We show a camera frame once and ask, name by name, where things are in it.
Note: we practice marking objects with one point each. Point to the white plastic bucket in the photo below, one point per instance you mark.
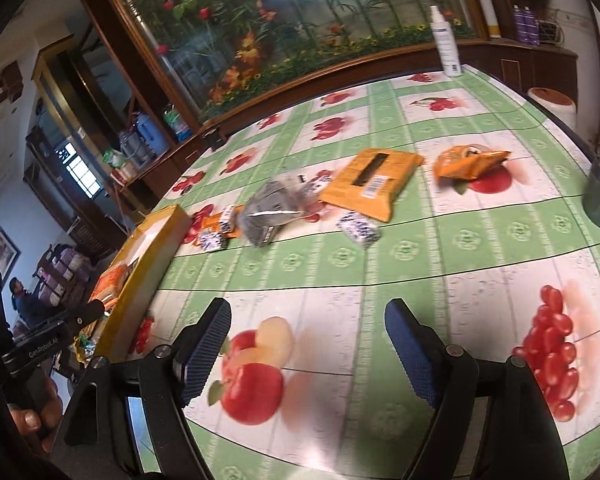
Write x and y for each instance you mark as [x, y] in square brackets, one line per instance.
[561, 106]

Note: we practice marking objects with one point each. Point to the fruit pattern green tablecloth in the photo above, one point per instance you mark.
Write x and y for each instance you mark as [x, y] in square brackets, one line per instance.
[473, 259]

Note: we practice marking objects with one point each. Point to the green white plastic bag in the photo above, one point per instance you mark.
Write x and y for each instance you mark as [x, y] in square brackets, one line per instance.
[177, 124]

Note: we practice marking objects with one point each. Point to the clear plastic snack bag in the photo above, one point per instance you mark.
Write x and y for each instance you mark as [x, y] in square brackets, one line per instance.
[279, 201]

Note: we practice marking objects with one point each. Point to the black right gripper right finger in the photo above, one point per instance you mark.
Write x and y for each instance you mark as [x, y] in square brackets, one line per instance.
[490, 417]

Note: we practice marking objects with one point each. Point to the grey thermos jug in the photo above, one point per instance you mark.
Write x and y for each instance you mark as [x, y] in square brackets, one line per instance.
[131, 147]

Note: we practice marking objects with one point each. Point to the purple bottles pair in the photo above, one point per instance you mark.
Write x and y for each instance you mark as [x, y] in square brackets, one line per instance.
[527, 28]

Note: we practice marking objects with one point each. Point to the blue thermos jug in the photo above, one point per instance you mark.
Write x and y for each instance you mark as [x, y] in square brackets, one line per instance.
[152, 135]

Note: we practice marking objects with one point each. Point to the seated person in background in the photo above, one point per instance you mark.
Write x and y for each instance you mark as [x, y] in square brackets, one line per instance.
[30, 308]

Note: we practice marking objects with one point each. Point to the small orange packet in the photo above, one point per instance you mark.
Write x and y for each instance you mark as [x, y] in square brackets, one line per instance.
[467, 162]

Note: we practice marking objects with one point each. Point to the orange cracker packet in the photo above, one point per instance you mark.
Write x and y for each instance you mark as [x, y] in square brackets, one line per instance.
[109, 285]

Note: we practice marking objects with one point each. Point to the white spray bottle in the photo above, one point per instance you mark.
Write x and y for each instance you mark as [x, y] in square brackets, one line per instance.
[445, 42]

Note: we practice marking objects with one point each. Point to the white blue-dotted candy cube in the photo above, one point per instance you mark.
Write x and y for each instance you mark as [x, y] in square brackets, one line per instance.
[359, 229]
[212, 241]
[227, 220]

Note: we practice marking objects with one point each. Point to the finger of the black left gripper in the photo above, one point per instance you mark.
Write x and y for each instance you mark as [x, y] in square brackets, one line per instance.
[51, 336]

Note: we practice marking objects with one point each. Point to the orange snack packet with barcode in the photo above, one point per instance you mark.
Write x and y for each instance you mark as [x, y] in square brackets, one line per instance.
[215, 223]

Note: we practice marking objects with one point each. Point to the framed wall picture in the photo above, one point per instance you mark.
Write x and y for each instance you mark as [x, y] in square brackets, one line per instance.
[9, 254]

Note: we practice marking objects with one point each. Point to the yellow cardboard box tray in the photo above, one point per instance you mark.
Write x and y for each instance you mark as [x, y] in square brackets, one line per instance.
[148, 253]

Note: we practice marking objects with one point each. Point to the person left hand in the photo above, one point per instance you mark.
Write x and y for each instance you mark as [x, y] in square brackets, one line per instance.
[39, 428]

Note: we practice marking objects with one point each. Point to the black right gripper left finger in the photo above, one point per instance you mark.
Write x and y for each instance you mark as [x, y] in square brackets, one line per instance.
[95, 439]

